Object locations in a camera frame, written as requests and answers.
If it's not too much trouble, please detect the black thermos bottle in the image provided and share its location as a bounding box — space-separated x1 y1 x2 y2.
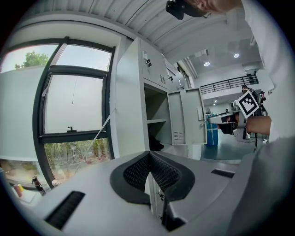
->
31 176 47 196

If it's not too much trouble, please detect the black framed window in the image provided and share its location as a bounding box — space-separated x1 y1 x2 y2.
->
0 36 116 185

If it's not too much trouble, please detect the white paper notice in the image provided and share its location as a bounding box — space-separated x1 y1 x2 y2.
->
165 59 177 74

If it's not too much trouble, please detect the grey metal locker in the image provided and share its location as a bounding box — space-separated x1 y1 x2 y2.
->
114 36 208 219

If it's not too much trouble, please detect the person's face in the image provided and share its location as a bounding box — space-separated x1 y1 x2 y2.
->
198 0 242 13

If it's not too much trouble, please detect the black metal railing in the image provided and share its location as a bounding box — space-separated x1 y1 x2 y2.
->
200 75 259 95

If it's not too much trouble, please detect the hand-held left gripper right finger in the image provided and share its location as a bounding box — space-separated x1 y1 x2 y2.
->
151 151 242 232

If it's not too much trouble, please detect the white window cord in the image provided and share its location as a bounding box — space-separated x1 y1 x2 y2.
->
80 108 117 162

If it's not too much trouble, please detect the pink bottle yellow cap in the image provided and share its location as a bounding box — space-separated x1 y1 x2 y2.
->
13 183 24 198

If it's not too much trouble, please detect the black cloth bundle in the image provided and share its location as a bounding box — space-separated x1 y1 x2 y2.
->
148 135 165 152

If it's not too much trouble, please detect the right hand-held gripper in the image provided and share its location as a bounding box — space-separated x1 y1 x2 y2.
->
207 90 260 142

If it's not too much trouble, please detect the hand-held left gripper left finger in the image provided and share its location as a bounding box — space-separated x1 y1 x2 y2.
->
34 151 166 236

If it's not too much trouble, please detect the black head-mounted camera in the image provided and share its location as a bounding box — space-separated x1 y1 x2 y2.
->
165 0 185 20

